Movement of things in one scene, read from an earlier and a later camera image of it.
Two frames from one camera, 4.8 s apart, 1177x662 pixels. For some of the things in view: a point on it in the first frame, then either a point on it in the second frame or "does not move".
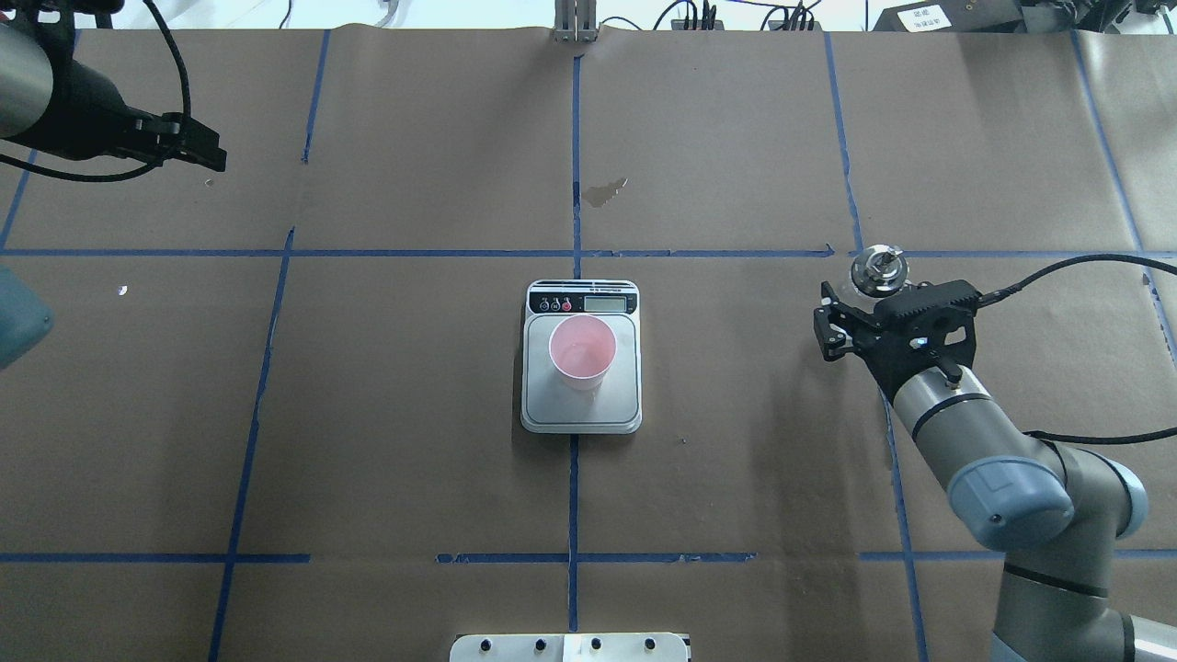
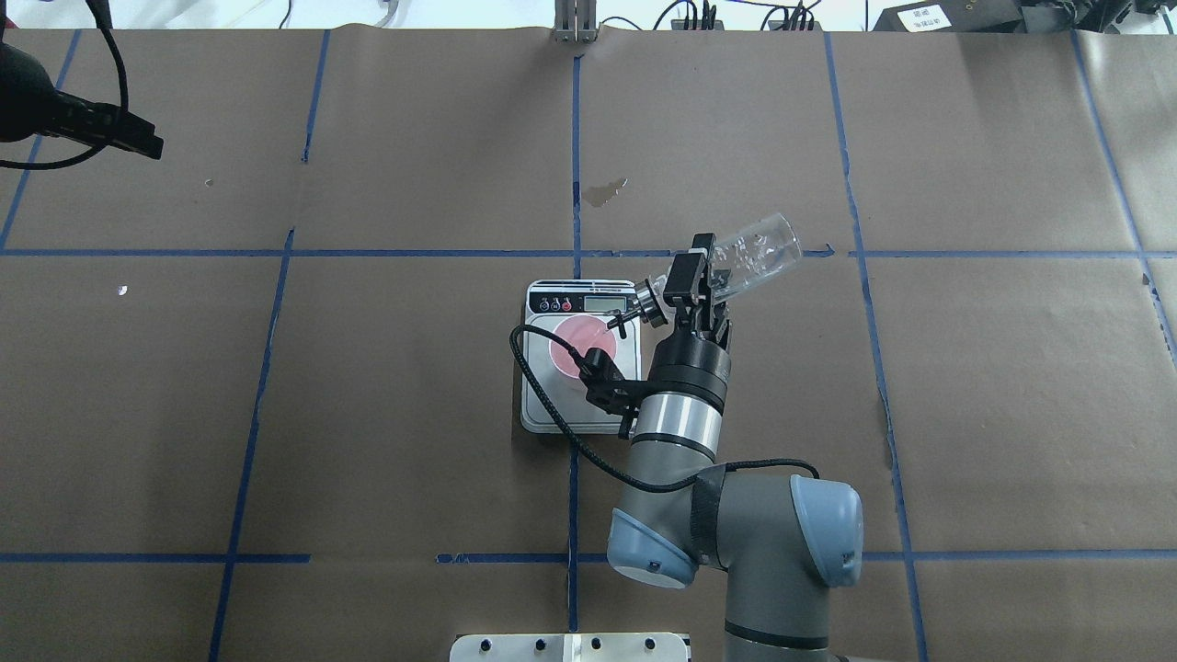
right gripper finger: x=829 y=297 → x=705 y=241
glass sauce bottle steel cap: x=880 y=270 → x=762 y=249
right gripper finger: x=834 y=346 → x=681 y=279
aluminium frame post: x=575 y=21 does not move
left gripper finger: x=207 y=153 → x=133 y=132
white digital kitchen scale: x=549 y=407 does not move
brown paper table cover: x=277 y=414 does not move
